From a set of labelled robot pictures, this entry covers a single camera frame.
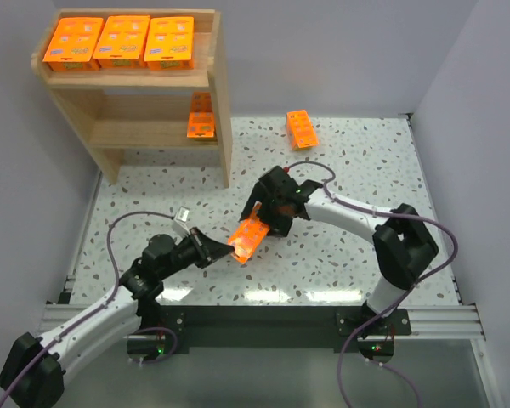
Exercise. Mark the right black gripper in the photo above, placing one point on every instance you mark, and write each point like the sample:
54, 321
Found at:
268, 203

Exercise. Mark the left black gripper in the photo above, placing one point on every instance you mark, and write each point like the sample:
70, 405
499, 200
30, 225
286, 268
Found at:
199, 247

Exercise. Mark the orange sponge box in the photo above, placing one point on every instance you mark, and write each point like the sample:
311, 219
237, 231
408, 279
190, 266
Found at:
170, 43
72, 46
249, 235
300, 130
201, 122
121, 44

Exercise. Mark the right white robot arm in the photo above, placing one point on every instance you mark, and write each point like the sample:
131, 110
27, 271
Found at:
402, 243

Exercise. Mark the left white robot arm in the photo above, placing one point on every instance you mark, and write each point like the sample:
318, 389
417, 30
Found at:
38, 368

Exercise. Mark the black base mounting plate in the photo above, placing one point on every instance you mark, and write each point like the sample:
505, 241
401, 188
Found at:
248, 327

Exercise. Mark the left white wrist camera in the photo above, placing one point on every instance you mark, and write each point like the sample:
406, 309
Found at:
181, 222

